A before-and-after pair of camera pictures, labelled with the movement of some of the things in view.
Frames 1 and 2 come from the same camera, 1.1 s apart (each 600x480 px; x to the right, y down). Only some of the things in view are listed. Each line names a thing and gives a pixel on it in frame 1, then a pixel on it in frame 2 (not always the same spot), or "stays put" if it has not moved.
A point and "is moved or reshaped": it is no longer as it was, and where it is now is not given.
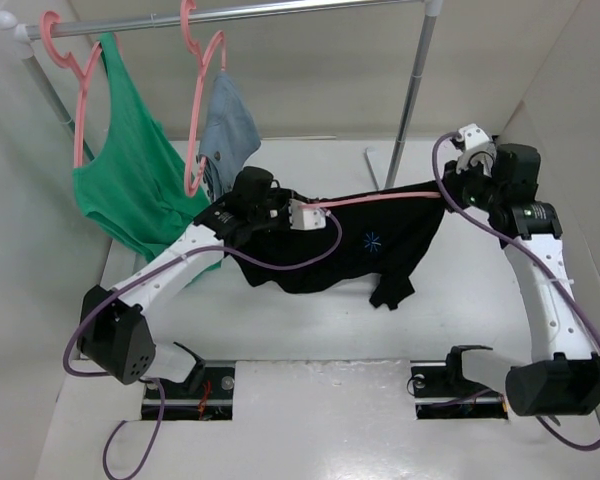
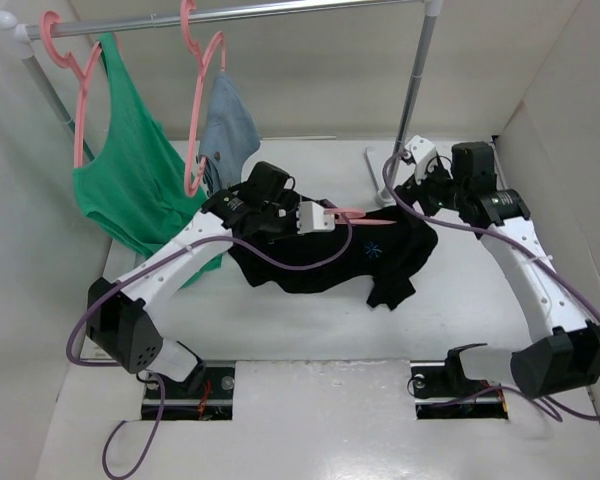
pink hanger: [47, 20] stays put
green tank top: [138, 191] stays put
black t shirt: [388, 240] is moved or reshaped
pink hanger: [372, 199] -> [353, 216]
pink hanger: [185, 8] stays put
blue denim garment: [230, 136] stays put
